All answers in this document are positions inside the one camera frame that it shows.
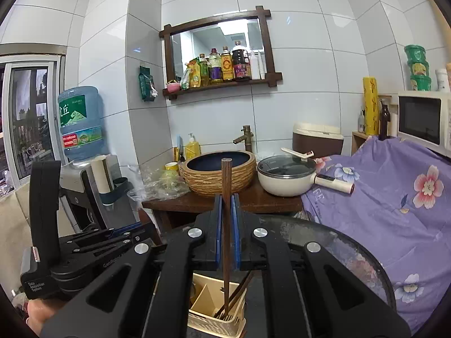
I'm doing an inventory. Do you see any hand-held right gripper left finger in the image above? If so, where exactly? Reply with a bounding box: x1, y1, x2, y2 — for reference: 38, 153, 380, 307
40, 194, 223, 338

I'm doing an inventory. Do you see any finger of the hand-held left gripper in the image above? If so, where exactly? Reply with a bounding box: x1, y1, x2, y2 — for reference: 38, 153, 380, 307
59, 223, 149, 244
73, 234, 158, 256

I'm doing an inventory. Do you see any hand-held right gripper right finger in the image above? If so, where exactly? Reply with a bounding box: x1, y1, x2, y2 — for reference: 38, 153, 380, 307
231, 194, 411, 338

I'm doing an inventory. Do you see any brown wooden chopstick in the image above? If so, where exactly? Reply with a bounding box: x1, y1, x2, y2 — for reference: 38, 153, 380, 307
214, 274, 251, 320
216, 271, 255, 319
221, 158, 233, 319

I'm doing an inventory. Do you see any beige plastic utensil holder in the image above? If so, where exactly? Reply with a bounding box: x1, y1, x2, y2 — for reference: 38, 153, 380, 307
187, 271, 247, 337

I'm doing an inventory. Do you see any person's left hand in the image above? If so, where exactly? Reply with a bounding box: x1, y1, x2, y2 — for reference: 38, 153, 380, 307
26, 299, 53, 336

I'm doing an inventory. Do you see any grey water dispenser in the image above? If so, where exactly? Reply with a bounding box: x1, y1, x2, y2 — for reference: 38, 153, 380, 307
58, 155, 122, 233

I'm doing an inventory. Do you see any wooden counter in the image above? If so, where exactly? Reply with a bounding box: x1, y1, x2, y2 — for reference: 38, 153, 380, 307
141, 183, 304, 235

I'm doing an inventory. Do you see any woven pattern wash basin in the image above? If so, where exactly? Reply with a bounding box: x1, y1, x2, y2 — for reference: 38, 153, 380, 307
180, 150, 257, 198

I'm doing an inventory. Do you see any clear plastic bag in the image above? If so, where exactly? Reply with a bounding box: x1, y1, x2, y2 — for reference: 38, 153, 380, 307
127, 164, 191, 201

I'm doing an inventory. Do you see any paper cup dispenser tube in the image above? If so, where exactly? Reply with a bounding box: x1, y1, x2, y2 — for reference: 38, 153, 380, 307
90, 155, 129, 206

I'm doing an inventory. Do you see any white pot with glass lid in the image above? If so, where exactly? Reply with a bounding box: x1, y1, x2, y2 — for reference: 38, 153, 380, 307
257, 154, 355, 198

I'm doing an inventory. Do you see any window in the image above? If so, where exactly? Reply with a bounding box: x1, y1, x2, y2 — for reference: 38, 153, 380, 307
0, 53, 66, 184

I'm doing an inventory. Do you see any yellow soap bottle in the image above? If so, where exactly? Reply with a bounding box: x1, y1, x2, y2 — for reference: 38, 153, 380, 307
185, 133, 201, 161

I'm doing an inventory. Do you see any blue water jug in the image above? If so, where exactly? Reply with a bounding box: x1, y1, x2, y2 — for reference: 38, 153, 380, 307
57, 85, 108, 164

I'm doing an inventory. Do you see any bronze faucet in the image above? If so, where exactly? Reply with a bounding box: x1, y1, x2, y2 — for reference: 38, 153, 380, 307
233, 124, 253, 153

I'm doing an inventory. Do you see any white rice paddle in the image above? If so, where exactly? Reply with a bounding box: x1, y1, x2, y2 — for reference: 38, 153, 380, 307
281, 147, 315, 161

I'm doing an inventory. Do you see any round glass table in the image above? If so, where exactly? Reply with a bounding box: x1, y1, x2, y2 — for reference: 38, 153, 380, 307
240, 215, 397, 338

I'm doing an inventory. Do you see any brown and white rice cooker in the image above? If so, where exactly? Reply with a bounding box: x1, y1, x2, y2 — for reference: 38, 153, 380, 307
292, 122, 345, 159

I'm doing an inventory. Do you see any green packet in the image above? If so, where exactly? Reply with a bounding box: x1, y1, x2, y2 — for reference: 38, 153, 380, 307
138, 64, 158, 102

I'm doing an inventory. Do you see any purple floral cloth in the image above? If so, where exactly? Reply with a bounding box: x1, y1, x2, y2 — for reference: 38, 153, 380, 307
301, 135, 451, 332

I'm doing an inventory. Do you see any small wooden box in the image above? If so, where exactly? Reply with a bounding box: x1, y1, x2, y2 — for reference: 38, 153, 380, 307
351, 131, 379, 156

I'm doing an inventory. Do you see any yellow pouch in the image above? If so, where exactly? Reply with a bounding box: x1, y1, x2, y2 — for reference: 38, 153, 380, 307
188, 59, 202, 88

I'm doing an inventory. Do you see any green oil bottle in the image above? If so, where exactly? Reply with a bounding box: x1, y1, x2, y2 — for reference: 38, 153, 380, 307
199, 54, 211, 86

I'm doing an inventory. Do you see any purple label bottle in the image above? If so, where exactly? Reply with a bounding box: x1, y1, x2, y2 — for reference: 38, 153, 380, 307
209, 48, 223, 83

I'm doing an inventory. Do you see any yellow label bottle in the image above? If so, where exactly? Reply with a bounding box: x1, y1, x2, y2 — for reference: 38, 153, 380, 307
221, 46, 235, 81

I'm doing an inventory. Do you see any dark soy sauce bottle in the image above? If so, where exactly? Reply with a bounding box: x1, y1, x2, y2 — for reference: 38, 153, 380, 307
231, 40, 251, 81

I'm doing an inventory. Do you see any yellow wrap roll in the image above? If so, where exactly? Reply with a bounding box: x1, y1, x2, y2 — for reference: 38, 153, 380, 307
363, 76, 380, 136

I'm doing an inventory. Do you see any brown glass bottle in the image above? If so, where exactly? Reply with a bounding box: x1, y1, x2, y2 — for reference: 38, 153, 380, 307
379, 99, 392, 140

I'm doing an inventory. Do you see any wooden framed mirror shelf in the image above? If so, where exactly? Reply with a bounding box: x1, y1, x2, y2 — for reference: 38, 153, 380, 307
158, 6, 283, 100

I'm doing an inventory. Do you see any white microwave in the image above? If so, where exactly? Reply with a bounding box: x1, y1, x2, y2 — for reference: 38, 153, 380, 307
397, 90, 451, 158

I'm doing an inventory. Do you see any green instant noodle cup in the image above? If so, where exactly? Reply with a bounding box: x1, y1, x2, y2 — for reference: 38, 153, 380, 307
410, 75, 432, 91
408, 60, 430, 76
404, 45, 428, 62

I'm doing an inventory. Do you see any white plastic bottle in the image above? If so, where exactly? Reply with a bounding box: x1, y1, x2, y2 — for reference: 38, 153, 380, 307
435, 68, 451, 93

